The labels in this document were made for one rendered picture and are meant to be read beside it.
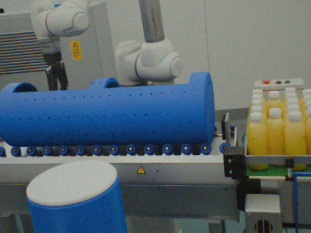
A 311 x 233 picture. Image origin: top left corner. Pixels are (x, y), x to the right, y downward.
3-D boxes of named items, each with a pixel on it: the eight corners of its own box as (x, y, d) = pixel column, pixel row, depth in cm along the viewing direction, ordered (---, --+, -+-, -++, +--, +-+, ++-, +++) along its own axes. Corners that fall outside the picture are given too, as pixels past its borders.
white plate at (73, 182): (130, 181, 124) (131, 184, 124) (98, 152, 147) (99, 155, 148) (38, 214, 112) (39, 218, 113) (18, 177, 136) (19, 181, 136)
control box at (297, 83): (255, 101, 192) (254, 80, 188) (302, 99, 186) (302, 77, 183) (255, 108, 182) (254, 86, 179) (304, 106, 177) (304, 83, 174)
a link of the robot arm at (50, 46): (33, 40, 172) (36, 55, 174) (53, 39, 169) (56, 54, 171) (44, 37, 180) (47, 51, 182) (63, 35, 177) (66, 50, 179)
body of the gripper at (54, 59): (48, 50, 181) (53, 71, 184) (38, 54, 174) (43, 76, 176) (64, 49, 179) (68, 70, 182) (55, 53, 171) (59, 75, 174)
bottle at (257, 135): (251, 161, 157) (249, 114, 150) (271, 163, 153) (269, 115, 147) (246, 168, 151) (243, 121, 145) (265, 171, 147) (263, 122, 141)
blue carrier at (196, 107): (38, 130, 203) (23, 75, 193) (216, 126, 180) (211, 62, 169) (5, 158, 178) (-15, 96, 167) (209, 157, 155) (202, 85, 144)
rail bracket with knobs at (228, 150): (226, 169, 153) (225, 143, 150) (246, 169, 151) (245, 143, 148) (224, 182, 144) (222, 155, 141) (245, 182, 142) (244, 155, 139)
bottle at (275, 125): (281, 167, 149) (280, 118, 143) (262, 163, 153) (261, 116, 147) (290, 160, 154) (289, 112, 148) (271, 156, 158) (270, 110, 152)
